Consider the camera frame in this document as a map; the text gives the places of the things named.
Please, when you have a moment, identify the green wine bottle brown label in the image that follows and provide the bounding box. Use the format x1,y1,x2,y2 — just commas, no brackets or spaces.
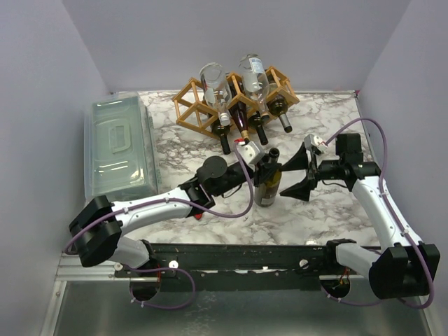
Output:
254,148,282,207

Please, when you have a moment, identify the clear squat glass bottle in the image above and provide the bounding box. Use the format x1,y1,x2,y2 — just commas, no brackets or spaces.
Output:
199,62,232,127

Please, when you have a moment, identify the clear tall bottle blue label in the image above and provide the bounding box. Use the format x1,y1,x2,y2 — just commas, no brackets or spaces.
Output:
239,54,270,125

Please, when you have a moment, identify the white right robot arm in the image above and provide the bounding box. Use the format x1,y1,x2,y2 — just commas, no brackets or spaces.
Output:
280,133,440,300

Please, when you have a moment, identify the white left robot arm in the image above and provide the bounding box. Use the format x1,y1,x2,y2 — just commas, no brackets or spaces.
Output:
68,155,279,277

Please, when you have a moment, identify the dark bottle black neck middle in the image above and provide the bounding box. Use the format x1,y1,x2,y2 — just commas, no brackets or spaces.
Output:
248,111,269,146

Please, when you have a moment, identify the dark bottle black neck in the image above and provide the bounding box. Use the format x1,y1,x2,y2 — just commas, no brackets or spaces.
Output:
248,111,269,146
209,119,231,155

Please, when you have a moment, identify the green bottle silver foil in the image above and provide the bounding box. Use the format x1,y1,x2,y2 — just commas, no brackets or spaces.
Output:
267,94,293,133

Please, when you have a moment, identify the dark bottle black neck left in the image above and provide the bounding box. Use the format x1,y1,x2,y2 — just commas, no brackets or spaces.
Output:
209,119,231,155

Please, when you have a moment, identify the red bottle gold foil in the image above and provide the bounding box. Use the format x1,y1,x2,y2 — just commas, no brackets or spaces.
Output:
227,80,250,144

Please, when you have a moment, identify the wooden wine rack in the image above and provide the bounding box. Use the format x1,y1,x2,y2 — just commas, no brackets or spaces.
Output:
172,66,300,139

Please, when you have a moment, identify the clear plastic storage box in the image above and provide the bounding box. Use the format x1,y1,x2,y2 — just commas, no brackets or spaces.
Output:
84,92,161,202

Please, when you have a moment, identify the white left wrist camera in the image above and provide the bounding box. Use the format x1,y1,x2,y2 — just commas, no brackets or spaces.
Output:
234,138,265,165

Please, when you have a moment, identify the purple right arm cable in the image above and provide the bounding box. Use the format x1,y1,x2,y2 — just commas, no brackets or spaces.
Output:
323,117,437,311

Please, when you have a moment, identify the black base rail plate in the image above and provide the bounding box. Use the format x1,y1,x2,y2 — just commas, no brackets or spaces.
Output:
114,244,354,297

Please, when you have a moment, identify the aluminium extrusion rail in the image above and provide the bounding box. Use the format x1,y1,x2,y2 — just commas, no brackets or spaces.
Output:
55,251,123,281

